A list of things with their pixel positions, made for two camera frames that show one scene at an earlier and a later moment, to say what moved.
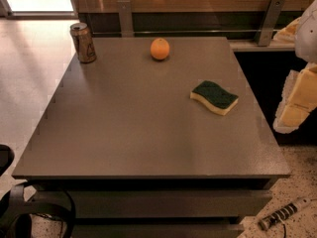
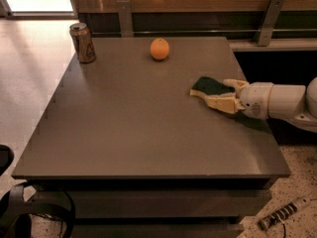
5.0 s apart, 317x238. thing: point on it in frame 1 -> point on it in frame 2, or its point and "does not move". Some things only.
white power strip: (283, 213) does not move
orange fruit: (159, 49) does not move
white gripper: (307, 37) -> (256, 100)
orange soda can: (81, 38) does not move
